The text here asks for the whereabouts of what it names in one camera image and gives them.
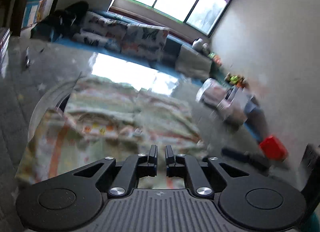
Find tissue box pack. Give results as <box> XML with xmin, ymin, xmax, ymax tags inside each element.
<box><xmin>217</xmin><ymin>88</ymin><xmax>259</xmax><ymax>126</ymax></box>

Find long butterfly cushion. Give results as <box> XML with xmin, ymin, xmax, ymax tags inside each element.
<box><xmin>72</xmin><ymin>11</ymin><xmax>130</xmax><ymax>50</ymax></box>

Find pink white wipes pack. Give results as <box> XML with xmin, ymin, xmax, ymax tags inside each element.
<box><xmin>196</xmin><ymin>78</ymin><xmax>228</xmax><ymax>107</ymax></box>

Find green patterned child's shirt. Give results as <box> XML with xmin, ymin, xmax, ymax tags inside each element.
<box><xmin>15</xmin><ymin>77</ymin><xmax>207</xmax><ymax>189</ymax></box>

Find blue children's cabinet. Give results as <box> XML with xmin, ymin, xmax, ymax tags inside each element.
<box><xmin>21</xmin><ymin>0</ymin><xmax>43</xmax><ymax>28</ymax></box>

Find round glass turntable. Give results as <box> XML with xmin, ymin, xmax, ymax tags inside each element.
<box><xmin>28</xmin><ymin>79</ymin><xmax>77</xmax><ymax>142</ymax></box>

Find brown plush toys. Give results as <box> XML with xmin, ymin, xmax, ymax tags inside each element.
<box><xmin>224</xmin><ymin>72</ymin><xmax>247</xmax><ymax>88</ymax></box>

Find black marker pen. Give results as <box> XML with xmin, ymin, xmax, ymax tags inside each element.
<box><xmin>23</xmin><ymin>47</ymin><xmax>30</xmax><ymax>68</ymax></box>

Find black bag on sofa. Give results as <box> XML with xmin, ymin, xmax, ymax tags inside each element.
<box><xmin>30</xmin><ymin>1</ymin><xmax>89</xmax><ymax>42</ymax></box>

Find large butterfly pillow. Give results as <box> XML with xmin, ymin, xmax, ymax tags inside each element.
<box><xmin>121</xmin><ymin>23</ymin><xmax>170</xmax><ymax>61</ymax></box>

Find red plastic stool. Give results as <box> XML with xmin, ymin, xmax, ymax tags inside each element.
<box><xmin>259</xmin><ymin>136</ymin><xmax>288</xmax><ymax>161</ymax></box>

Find grey plain pillow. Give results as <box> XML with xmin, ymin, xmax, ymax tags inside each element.
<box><xmin>175</xmin><ymin>45</ymin><xmax>212</xmax><ymax>81</ymax></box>

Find white plush toy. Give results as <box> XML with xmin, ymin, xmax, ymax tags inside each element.
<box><xmin>192</xmin><ymin>38</ymin><xmax>210</xmax><ymax>56</ymax></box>

